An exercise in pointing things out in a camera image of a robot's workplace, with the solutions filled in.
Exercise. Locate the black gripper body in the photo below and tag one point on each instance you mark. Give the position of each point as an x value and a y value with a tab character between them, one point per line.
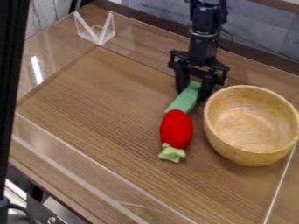
180	59

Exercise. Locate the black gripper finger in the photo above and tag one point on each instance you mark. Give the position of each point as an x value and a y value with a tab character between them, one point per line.
208	82
182	78

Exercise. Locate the green foam stick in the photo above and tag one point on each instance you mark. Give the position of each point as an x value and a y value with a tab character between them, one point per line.
186	100

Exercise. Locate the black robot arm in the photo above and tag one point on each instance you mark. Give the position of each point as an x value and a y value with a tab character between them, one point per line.
208	16

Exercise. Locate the brown wooden bowl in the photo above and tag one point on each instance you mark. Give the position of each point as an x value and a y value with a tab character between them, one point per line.
251	124

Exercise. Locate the red plush strawberry toy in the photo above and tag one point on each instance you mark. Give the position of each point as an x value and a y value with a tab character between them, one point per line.
176	135

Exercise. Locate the black vertical pole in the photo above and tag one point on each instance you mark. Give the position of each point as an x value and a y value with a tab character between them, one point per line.
13	14

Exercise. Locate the clear acrylic tray wall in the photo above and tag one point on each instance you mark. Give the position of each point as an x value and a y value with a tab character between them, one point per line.
95	88

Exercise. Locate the black metal stand bracket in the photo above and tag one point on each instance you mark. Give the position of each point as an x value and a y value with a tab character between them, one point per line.
27	211

